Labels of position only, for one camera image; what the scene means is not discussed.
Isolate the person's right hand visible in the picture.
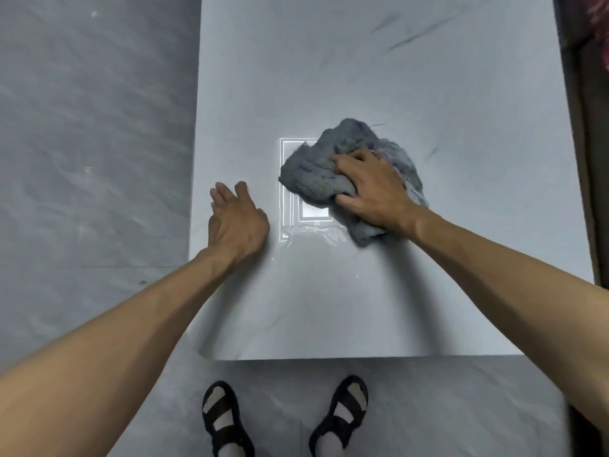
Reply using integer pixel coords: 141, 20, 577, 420
331, 148, 431, 234

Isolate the person's left hand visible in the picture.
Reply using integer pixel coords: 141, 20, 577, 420
207, 181, 271, 270

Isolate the grey cleaning cloth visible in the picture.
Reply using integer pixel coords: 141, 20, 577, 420
278, 117, 430, 248

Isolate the person's right forearm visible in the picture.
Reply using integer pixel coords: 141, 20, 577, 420
412, 208, 609, 457

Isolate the person's left forearm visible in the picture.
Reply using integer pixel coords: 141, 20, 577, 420
0, 249, 239, 457

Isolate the person's left sandal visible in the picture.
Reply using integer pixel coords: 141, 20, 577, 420
201, 380, 256, 457

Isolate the person's sandal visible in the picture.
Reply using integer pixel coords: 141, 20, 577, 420
308, 374, 370, 457
201, 380, 256, 457

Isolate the person's right sandal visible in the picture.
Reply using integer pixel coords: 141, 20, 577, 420
308, 374, 370, 457

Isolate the person's right leg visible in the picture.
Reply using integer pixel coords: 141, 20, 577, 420
316, 432, 349, 457

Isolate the white marble table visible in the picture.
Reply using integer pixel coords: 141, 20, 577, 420
187, 0, 596, 362

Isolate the beige sofa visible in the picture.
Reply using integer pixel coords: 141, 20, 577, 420
551, 0, 609, 286

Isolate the red plaid blanket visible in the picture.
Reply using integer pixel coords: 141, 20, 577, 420
586, 0, 609, 73

